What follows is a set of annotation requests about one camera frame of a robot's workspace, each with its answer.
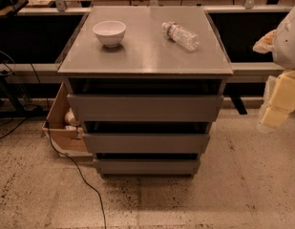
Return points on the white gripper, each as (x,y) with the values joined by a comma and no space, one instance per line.
(287,45)

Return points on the grey drawer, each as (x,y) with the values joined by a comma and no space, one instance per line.
(146,166)
(146,143)
(146,108)

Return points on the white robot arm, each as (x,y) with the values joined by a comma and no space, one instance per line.
(283,54)

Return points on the grey drawer cabinet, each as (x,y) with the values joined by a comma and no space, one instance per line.
(146,62)

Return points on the grey top drawer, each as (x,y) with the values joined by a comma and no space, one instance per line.
(146,108)

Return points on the grey bottom drawer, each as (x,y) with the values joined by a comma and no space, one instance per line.
(146,166)

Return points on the open cardboard box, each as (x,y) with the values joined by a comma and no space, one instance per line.
(65,138)

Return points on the clear plastic water bottle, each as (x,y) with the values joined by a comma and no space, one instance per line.
(187,39)

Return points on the white ceramic bowl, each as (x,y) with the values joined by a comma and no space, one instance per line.
(110,33)

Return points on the white cup in box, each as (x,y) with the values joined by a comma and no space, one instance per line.
(70,119)

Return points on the grey metal rail frame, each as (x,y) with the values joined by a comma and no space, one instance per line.
(255,71)

